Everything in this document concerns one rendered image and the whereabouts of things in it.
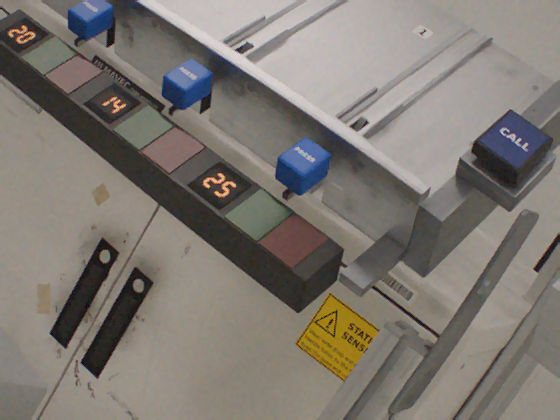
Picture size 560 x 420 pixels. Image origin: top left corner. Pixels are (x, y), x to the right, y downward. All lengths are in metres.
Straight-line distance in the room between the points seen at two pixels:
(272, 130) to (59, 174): 0.50
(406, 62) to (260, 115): 0.13
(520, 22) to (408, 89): 1.98
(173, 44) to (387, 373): 0.29
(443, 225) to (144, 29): 0.28
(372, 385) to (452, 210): 0.14
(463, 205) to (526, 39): 2.05
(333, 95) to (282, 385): 0.40
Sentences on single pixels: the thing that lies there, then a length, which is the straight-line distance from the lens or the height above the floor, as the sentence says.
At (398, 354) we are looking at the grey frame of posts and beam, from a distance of 0.82.
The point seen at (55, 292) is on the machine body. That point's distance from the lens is 1.31.
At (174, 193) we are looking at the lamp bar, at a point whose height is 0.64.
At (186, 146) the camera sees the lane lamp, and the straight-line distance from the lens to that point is 0.82.
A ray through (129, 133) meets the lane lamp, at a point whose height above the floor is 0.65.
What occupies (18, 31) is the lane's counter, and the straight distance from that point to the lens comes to 0.92.
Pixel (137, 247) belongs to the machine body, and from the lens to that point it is 1.25.
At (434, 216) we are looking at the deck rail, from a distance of 0.78.
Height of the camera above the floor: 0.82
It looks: 11 degrees down
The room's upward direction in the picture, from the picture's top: 32 degrees clockwise
